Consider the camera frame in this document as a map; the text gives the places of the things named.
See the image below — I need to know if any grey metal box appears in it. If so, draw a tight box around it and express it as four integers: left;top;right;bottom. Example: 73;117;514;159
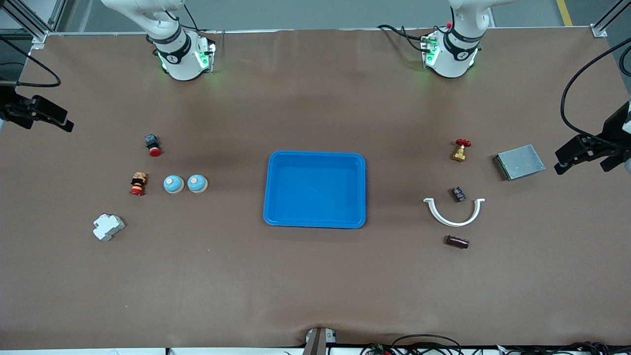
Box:
492;144;547;181

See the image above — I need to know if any red yellow emergency stop button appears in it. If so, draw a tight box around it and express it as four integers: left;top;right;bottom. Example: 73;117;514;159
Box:
130;172;148;197

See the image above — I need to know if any white circuit breaker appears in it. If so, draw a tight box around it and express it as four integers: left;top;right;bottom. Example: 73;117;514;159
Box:
93;213;126;242

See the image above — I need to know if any blue plastic tray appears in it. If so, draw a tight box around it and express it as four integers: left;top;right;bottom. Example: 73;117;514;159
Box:
263;150;367;229

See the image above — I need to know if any brown table mat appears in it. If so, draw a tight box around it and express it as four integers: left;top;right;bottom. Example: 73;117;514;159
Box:
0;27;631;352

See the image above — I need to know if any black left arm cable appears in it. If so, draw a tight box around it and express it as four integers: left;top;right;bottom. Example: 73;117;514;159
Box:
560;39;631;146

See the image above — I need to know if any aluminium frame post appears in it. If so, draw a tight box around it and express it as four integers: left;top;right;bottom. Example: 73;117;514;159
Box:
0;0;67;50
591;0;631;38

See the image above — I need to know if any brass valve with red handle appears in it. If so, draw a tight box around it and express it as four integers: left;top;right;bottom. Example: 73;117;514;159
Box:
451;139;472;163

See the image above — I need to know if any white curved plastic bracket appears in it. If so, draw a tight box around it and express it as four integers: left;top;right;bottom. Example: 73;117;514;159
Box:
423;197;486;228

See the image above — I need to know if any black cable bundle blue light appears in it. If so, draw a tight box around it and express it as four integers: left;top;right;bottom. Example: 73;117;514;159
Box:
495;341;631;355

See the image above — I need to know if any black cable at arm base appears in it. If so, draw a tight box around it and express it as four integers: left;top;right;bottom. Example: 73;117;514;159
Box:
377;24;427;53

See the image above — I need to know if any white table edge rail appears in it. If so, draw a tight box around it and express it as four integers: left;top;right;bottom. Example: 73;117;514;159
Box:
0;348;296;355

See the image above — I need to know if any black looped cable bundle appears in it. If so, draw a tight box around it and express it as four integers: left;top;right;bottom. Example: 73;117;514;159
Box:
360;334;464;355

